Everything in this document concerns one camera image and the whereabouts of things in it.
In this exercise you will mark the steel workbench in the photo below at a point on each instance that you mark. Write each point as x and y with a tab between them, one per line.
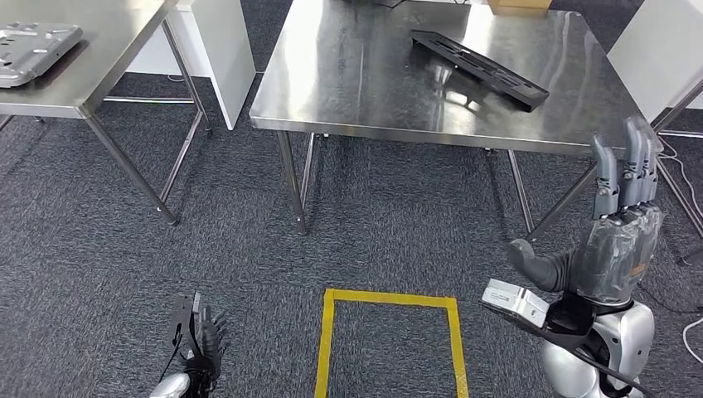
357	82
110	49

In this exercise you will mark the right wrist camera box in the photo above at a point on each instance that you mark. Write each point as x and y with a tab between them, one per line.
513	302

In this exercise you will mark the black plastic plate bracket part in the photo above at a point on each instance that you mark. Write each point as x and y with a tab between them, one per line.
483	68

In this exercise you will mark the white cabinet panel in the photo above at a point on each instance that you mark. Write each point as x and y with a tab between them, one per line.
659	55
225	55

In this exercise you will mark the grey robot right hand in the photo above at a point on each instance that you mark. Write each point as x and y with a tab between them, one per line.
615	258

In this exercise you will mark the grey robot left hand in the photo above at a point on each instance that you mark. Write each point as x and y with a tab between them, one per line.
208	346

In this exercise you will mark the yellow floor tape square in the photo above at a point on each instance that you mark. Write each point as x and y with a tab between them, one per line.
327	340

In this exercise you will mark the black right camera bracket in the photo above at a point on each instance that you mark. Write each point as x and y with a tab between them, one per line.
571	324

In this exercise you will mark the brown cardboard box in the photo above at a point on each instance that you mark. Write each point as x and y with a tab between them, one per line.
519	6

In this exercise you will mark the grey sheet metal plate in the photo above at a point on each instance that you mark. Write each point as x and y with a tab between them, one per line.
33	52

